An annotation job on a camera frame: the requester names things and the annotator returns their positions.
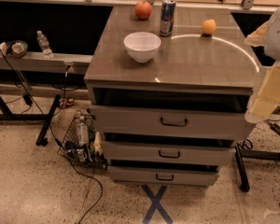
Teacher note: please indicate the energy drink can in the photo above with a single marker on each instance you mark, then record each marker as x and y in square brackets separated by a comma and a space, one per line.
[167, 17]

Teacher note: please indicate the black desk leg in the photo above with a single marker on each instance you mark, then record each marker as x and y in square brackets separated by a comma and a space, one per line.
[7, 114]
[241, 154]

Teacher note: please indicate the grey drawer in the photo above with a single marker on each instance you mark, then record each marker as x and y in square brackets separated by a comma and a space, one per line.
[124, 151]
[169, 122]
[162, 176]

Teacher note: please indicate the orange fruit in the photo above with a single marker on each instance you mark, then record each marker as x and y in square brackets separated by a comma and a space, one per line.
[208, 27]

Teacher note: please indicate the bottom grey drawer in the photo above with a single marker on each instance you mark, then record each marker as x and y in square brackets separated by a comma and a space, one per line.
[162, 176]

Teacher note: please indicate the small bowl with items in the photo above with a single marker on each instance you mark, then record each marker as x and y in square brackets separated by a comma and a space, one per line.
[13, 49]

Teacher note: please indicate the red apple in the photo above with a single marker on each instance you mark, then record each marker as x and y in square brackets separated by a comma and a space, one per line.
[142, 10]

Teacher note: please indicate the grey drawer cabinet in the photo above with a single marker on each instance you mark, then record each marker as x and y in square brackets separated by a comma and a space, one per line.
[191, 71]

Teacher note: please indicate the top grey drawer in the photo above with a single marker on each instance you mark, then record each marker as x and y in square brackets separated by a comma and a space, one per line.
[169, 122]

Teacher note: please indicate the grey side bench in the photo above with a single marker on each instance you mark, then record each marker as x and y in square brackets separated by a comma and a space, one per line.
[59, 63]

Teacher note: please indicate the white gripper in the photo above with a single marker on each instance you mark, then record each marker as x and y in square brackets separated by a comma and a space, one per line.
[279, 36]

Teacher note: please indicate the black desk leg right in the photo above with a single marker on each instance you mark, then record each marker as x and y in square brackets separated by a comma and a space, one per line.
[241, 154]

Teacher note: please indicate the white bowl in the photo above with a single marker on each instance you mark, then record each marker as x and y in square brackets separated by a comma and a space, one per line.
[142, 46]

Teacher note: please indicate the black power adapter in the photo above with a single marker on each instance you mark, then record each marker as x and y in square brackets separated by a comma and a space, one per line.
[273, 126]

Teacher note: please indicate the black desk leg left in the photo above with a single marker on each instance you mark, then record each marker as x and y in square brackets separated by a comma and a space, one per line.
[7, 114]

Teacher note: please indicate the middle grey drawer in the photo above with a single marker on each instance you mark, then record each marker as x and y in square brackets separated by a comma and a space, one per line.
[124, 151]

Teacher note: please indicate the clear water bottle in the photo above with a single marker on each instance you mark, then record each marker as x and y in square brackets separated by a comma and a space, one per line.
[44, 44]

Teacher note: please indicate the wire basket with trash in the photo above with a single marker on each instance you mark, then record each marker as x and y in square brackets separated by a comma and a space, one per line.
[90, 155]

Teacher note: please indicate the plastic bottle in basket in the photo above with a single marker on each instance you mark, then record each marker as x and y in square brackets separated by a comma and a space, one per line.
[82, 132]

